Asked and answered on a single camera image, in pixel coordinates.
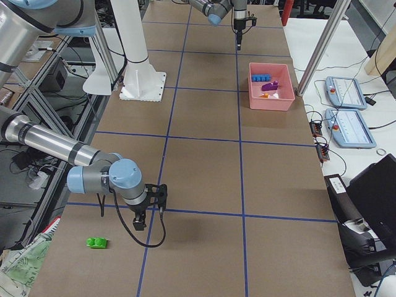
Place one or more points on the purple toy block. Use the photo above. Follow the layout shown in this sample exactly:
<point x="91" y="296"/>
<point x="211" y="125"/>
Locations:
<point x="270" y="86"/>

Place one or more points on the black laptop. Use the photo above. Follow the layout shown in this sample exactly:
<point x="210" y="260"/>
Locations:
<point x="373" y="194"/>

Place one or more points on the green patterned cloth bag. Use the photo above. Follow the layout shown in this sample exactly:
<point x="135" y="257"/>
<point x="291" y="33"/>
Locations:
<point x="20" y="268"/>

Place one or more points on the near teach pendant tablet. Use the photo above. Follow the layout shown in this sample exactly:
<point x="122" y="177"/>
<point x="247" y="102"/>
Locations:
<point x="348" y="129"/>

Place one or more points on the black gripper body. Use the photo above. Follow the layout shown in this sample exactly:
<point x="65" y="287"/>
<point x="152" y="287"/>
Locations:
<point x="138" y="212"/>
<point x="239" y="25"/>

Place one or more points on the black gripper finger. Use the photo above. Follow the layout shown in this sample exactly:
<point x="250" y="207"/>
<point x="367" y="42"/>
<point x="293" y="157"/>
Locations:
<point x="238" y="44"/>
<point x="139" y="223"/>

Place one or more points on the teach pendant tablet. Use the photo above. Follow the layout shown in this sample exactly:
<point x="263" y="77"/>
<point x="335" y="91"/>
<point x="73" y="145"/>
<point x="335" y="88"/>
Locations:
<point x="345" y="92"/>
<point x="348" y="129"/>

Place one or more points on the pink plastic box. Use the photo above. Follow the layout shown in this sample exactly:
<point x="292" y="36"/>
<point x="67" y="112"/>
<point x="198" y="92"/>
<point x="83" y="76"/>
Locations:
<point x="279" y="100"/>

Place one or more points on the long blue toy block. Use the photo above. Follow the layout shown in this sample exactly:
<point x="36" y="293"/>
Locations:
<point x="261" y="77"/>

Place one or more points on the green toy block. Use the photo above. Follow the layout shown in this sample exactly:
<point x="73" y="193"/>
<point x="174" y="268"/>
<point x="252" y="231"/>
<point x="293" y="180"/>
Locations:
<point x="96" y="242"/>

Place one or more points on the black printer device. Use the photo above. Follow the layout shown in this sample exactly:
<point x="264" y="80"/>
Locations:
<point x="366" y="254"/>

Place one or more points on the white camera stand base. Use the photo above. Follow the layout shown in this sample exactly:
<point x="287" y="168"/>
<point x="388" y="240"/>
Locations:
<point x="141" y="80"/>

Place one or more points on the red cylinder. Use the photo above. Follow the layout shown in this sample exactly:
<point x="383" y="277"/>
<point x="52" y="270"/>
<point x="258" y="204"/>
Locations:
<point x="286" y="11"/>

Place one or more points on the far teach pendant tablet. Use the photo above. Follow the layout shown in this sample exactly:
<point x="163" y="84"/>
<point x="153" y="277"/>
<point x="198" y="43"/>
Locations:
<point x="345" y="92"/>

